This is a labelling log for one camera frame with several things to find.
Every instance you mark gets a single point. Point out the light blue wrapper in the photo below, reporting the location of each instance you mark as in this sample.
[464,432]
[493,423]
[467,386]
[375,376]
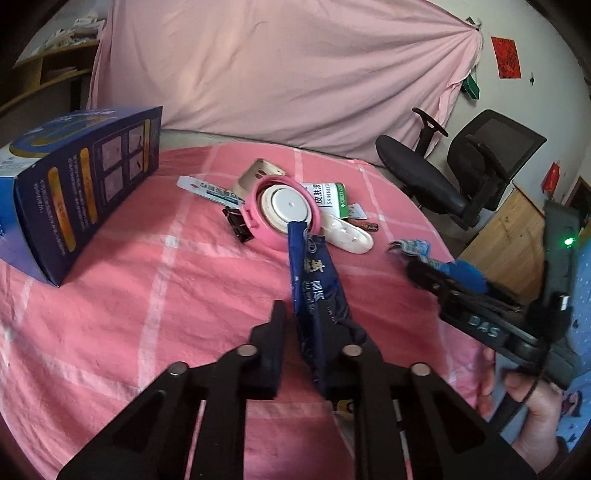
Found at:
[411,247]

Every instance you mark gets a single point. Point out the red paper wall decoration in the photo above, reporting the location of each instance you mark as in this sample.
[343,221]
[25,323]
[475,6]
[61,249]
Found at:
[506,57]

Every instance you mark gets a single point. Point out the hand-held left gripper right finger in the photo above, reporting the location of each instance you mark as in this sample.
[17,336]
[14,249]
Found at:
[369,392]

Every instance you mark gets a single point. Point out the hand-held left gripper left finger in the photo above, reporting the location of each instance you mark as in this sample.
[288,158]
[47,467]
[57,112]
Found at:
[270,350]

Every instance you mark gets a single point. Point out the hanging pink sheet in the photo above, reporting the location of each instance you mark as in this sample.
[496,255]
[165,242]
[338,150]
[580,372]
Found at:
[277,69]

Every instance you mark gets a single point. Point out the person's right hand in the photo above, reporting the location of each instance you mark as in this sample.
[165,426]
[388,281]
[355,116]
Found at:
[535,415]

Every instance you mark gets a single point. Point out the green hanging tag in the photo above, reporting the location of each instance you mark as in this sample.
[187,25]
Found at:
[472,86]

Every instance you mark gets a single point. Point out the white and blue sachet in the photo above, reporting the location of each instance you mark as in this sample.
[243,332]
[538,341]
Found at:
[207,190]

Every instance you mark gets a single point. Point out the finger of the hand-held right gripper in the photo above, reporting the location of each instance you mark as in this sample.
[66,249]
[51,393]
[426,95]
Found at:
[429,277]
[471,276]

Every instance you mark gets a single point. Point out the black office chair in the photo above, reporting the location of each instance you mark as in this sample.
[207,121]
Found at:
[438,184]

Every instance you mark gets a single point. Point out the small white packet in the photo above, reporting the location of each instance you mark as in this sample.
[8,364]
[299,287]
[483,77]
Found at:
[358,211]

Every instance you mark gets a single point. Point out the white and green medicine box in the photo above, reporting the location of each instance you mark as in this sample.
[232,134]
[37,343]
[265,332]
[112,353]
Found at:
[330,198]

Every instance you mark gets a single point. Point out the pile of white papers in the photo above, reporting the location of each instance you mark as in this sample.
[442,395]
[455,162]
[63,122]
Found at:
[74,33]

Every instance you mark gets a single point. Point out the blue cardboard box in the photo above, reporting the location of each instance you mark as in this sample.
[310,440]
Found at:
[69,194]

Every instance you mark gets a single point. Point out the dark blue snack wrapper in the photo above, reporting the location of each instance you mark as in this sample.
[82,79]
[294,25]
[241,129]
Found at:
[314,286]

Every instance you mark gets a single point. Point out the pink round lid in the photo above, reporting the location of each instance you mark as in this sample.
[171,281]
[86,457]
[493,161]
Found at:
[286,207]

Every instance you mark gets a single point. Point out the wooden wall shelf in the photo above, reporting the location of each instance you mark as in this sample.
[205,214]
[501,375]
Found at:
[51,69]

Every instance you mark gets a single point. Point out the wooden cabinet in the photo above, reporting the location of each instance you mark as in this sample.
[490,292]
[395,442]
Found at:
[512,230]

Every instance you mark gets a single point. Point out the black binder clip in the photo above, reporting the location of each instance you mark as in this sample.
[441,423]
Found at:
[236,225]

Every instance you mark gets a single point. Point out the small red wall hanging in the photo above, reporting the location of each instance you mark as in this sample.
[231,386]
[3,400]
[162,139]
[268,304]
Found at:
[551,177]

